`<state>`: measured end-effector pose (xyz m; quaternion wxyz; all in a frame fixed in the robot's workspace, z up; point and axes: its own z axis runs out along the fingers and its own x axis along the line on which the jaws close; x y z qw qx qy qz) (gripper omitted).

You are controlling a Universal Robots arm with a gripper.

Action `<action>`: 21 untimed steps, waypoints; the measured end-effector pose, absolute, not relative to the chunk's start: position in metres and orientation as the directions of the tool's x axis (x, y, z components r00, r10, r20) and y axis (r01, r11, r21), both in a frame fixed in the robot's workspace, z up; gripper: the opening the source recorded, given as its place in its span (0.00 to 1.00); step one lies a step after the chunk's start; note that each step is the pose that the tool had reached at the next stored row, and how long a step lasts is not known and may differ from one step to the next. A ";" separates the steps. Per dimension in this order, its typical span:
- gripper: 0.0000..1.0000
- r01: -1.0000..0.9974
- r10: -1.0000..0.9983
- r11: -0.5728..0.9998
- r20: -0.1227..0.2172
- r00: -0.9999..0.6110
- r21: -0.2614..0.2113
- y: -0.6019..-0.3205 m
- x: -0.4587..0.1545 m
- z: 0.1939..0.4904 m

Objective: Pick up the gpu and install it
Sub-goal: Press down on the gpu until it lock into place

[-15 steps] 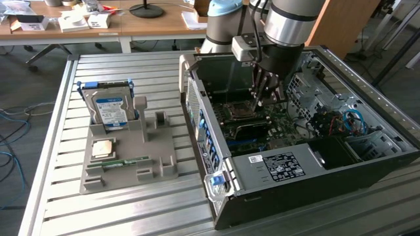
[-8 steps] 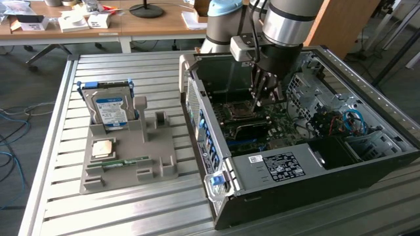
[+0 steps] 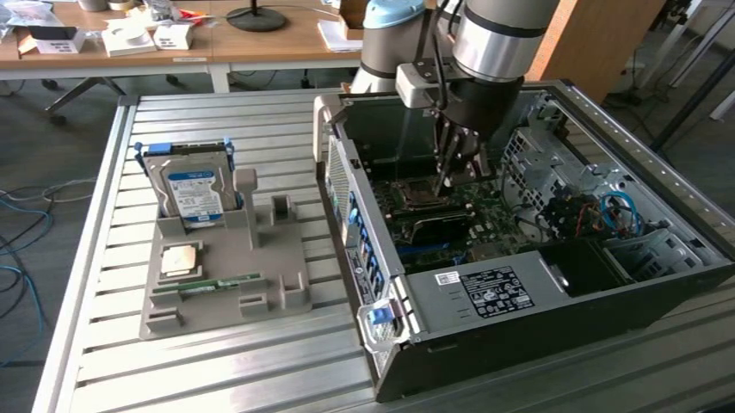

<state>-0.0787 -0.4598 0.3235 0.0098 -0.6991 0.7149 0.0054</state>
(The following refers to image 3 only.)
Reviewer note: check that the metal cup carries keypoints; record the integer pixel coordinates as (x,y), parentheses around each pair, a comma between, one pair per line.
(92,4)

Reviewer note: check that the brown cardboard box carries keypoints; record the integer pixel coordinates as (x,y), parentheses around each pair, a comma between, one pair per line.
(350,13)

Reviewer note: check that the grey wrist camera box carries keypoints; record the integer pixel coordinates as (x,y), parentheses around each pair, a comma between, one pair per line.
(418,86)

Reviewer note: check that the wooden office desk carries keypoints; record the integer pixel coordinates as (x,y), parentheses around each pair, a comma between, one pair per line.
(85,60)

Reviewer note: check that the white box with tape roll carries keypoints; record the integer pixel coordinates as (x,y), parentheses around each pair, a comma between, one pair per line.
(129,38)

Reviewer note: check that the grey plastic parts rack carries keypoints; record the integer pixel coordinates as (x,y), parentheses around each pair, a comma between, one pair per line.
(229,258)

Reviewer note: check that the silver disk bay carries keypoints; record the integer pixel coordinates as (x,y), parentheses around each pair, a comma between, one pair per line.
(653,254)

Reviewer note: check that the green RAM stick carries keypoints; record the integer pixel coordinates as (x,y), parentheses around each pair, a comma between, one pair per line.
(209,284)

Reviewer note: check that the silver CPU chip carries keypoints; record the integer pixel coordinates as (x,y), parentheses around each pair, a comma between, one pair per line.
(178,261)

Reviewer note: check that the black plastic fan shroud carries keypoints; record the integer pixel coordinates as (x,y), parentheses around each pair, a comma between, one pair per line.
(585,266)

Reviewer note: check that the perforated metal drive cage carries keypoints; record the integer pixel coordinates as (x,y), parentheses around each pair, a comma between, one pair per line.
(539,172)

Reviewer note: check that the grey power supply unit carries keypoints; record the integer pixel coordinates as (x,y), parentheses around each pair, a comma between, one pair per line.
(436,301)

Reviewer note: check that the hard disk in blue caddy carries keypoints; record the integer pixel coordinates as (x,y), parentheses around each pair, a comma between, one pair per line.
(192,189)

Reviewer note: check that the black round lamp base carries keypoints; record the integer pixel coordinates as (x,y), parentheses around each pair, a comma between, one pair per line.
(254,19)

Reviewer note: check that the white box with black lid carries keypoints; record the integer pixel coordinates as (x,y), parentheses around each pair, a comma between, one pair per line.
(57,41)

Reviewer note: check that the silver finned heatsink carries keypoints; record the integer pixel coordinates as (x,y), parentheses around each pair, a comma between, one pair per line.
(488,252)

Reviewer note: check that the wooden cabinet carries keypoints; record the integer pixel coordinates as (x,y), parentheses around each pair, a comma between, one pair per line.
(608,43)

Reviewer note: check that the metal CPU socket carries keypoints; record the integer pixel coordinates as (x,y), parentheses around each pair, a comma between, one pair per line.
(416,191)

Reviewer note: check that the small white labelled box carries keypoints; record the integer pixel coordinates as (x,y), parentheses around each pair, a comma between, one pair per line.
(172,38)

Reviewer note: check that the open black PC case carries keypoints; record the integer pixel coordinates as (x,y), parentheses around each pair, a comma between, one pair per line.
(516,344)

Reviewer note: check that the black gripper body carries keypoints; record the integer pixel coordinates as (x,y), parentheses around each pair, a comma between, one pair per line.
(481,105)

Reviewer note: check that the blue case latch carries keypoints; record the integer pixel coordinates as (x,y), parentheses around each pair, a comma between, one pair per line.
(381,316)

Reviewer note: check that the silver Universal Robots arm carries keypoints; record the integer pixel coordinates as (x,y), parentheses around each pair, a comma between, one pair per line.
(499,43)

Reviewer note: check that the stack of white papers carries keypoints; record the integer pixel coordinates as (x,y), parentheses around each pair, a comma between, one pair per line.
(338,38)

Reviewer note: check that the green motherboard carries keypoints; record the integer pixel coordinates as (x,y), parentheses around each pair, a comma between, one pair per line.
(499,215)

